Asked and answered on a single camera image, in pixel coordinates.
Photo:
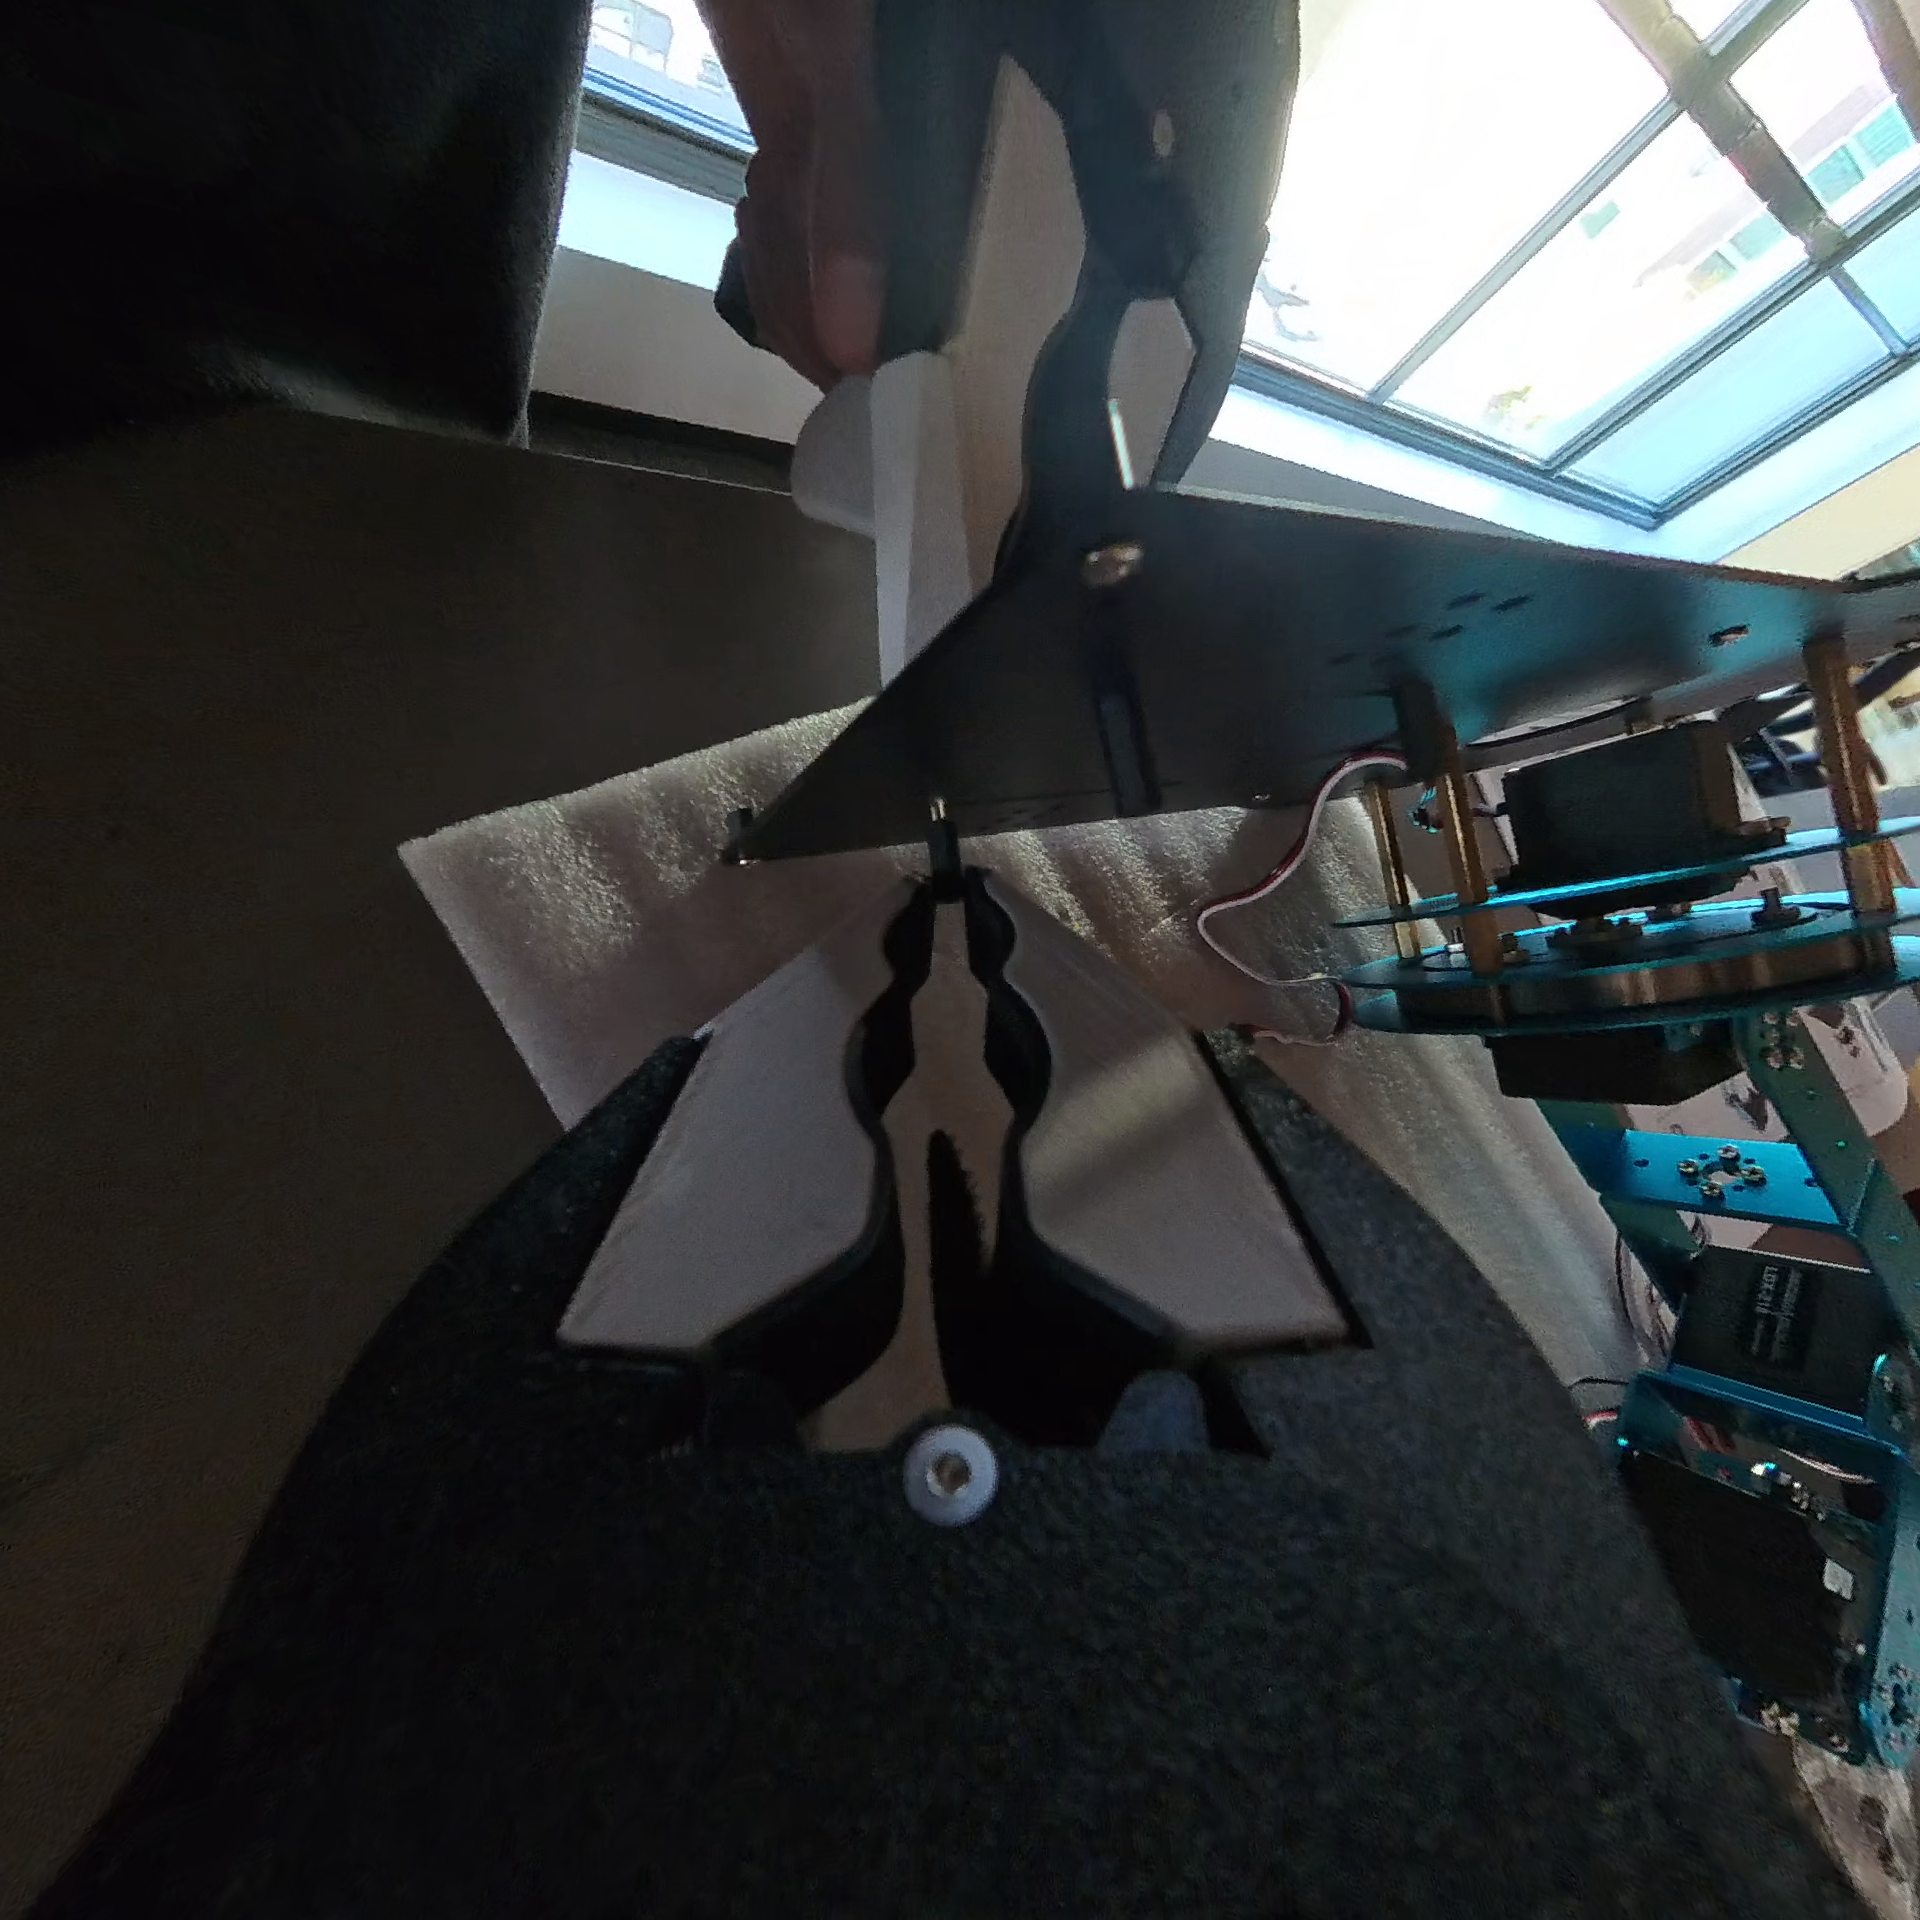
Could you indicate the person's left hand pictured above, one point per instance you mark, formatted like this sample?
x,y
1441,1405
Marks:
x,y
810,182

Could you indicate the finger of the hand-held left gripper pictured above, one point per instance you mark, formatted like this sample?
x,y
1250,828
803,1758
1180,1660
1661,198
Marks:
x,y
1004,301
1157,376

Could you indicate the dark grey desk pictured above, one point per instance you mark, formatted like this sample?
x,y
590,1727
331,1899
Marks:
x,y
224,901

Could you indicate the small black standoff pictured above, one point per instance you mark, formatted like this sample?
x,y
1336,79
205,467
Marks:
x,y
941,848

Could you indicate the blue toy robot arm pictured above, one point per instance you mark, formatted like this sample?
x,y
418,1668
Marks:
x,y
1275,645

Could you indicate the white foam sheet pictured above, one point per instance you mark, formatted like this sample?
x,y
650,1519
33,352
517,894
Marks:
x,y
600,901

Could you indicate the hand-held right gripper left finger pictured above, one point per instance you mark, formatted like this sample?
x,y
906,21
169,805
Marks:
x,y
734,1201

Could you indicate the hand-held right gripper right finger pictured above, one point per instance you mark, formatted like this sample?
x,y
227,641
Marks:
x,y
1171,1201

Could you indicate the large window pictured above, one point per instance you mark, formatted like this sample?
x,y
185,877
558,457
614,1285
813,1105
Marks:
x,y
1500,225

